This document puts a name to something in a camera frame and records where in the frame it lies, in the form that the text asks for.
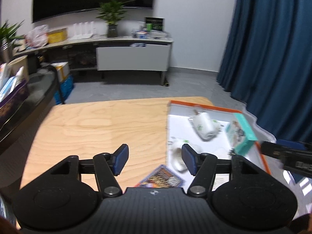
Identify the white repellent heater with bottle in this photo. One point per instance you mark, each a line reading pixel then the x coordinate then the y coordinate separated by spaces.
pixel 204 126

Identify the purple ornate storage tin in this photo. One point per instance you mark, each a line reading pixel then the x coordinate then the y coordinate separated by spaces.
pixel 13 101

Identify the red blue playing card box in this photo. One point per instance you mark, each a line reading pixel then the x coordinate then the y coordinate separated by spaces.
pixel 161 177

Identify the white yellow cardboard box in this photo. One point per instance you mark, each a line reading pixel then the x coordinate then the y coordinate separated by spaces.
pixel 62 69

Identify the blue plastic bag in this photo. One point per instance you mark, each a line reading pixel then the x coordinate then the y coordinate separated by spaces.
pixel 66 88

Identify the white tv console cabinet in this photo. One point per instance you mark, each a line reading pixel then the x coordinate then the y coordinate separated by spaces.
pixel 123 53

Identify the potted green plant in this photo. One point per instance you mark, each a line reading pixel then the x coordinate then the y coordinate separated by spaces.
pixel 112 11

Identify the white wifi router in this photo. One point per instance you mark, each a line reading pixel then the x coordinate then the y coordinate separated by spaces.
pixel 83 30

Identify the yellow box on console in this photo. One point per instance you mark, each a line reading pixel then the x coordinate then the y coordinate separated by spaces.
pixel 58 35

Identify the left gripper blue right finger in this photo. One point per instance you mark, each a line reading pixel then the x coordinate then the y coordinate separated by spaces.
pixel 191 159

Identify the white red plastic bag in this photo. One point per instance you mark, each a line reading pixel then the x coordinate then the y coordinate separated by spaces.
pixel 37 37

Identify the steel thermos cup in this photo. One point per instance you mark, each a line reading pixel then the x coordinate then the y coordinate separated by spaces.
pixel 7 52

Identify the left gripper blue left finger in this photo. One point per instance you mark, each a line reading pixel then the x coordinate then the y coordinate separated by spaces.
pixel 119 158

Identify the orange white cardboard box lid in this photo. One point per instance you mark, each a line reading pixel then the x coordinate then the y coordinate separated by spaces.
pixel 179 126

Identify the black green display box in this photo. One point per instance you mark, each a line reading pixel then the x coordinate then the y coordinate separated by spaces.
pixel 152 23

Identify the dark blue curtain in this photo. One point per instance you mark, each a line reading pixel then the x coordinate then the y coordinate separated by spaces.
pixel 267 65

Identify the white mosquito repellent plug heater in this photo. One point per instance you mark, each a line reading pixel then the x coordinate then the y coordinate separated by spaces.
pixel 175 157

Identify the black round glass table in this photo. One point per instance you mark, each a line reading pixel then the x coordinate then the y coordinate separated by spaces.
pixel 42 87

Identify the green bandage box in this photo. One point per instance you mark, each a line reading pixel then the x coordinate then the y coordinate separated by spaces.
pixel 240 134

